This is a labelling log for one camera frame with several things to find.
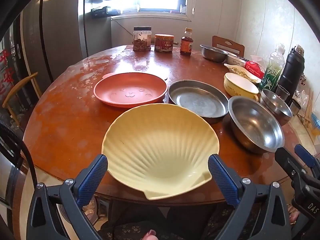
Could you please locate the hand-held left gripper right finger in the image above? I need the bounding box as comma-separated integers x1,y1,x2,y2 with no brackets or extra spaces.
207,154,293,240

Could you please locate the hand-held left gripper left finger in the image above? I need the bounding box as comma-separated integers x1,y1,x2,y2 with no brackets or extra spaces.
26,154,110,240

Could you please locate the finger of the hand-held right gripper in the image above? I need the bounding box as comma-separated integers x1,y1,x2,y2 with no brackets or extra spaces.
294,144,320,193
274,147,313,197

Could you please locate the large steel bowl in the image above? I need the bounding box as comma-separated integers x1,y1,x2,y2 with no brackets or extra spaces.
227,95,285,154

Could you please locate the small steel bowl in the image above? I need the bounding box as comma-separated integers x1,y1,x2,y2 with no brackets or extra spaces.
260,88,293,127

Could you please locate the yellow shell-shaped plate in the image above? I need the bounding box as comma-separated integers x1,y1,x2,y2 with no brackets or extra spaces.
101,103,220,201

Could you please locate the yellow white bowl with handle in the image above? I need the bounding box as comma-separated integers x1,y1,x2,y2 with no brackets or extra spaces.
223,72,260,103

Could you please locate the round metal pan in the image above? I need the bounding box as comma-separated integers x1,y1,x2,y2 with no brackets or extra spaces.
167,79,229,124

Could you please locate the pink bear plate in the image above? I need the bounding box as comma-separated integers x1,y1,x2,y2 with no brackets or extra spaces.
93,72,168,109

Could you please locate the person's right hand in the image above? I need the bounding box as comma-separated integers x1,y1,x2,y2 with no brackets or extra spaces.
287,204,302,224

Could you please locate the small steel cup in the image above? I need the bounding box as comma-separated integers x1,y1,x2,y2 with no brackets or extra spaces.
290,99,302,116

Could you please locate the clear plastic bag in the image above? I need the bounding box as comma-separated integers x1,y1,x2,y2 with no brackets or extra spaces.
295,74,313,108

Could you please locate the clear plastic cup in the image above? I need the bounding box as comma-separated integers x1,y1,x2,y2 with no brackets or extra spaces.
275,84,290,100

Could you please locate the black thermos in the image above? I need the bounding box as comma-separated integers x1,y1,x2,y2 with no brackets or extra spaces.
277,44,305,100

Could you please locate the green-label plastic bottle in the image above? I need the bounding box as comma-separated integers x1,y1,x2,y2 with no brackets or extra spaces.
259,44,286,93

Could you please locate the red tissue pack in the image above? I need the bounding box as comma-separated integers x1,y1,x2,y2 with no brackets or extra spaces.
244,55,269,79

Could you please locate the white dish with food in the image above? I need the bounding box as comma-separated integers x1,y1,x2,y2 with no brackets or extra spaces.
223,63,262,84

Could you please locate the small white bowl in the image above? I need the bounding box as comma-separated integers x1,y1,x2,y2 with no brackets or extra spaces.
226,52,248,67

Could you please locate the wooden armchair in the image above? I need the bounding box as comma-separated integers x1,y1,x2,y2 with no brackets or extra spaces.
2,72,42,128

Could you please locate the steel basin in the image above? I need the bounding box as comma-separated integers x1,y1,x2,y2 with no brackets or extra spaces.
199,44,229,63

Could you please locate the glass door with red characters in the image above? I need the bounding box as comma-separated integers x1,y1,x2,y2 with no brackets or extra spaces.
0,27,25,120

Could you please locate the amber sauce bottle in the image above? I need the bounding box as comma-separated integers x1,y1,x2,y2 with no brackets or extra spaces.
180,27,194,56

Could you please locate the black-lid clear jar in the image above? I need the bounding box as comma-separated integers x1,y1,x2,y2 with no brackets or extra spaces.
132,26,152,52

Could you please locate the red-label jar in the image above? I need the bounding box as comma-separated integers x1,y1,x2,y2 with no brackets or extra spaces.
154,34,175,53

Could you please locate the grey refrigerator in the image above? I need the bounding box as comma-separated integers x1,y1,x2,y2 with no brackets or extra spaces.
20,0,88,90

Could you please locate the black cable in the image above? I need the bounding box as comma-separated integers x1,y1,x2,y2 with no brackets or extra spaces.
0,120,39,188

